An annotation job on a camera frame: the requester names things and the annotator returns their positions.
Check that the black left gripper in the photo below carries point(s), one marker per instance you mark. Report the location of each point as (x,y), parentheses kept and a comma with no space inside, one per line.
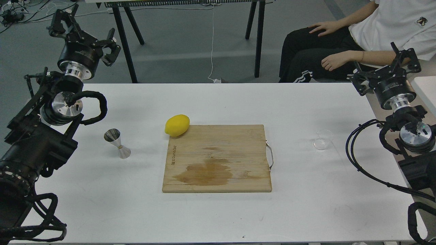
(64,26)

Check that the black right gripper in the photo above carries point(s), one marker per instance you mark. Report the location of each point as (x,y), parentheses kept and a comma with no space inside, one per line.
(394,92)

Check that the clear glass cup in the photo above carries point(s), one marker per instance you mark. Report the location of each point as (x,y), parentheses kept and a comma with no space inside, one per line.
(323,140)

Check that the steel double jigger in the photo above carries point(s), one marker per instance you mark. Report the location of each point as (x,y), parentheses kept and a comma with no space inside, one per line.
(113,136)

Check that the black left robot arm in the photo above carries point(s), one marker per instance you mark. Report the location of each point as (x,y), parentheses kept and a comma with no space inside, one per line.
(41,134)

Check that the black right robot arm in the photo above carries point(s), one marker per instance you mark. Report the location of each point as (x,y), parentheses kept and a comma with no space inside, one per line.
(404,132)

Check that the person left hand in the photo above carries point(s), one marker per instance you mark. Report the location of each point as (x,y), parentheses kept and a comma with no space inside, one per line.
(337,60)

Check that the person right hand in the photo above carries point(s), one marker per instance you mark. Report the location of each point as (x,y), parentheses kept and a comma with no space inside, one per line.
(325,28)

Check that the white side table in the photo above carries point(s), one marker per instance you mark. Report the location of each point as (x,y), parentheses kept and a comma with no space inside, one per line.
(426,89)

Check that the black legged background table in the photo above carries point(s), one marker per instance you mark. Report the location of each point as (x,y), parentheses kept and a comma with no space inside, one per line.
(185,22)

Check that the seated person white shirt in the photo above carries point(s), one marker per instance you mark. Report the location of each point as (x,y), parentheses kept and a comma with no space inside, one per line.
(407,23)

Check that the yellow lemon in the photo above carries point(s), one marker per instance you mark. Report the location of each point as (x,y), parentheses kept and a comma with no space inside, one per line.
(177,125)

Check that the wooden cutting board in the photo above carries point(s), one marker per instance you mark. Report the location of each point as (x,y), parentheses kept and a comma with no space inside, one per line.
(218,159)

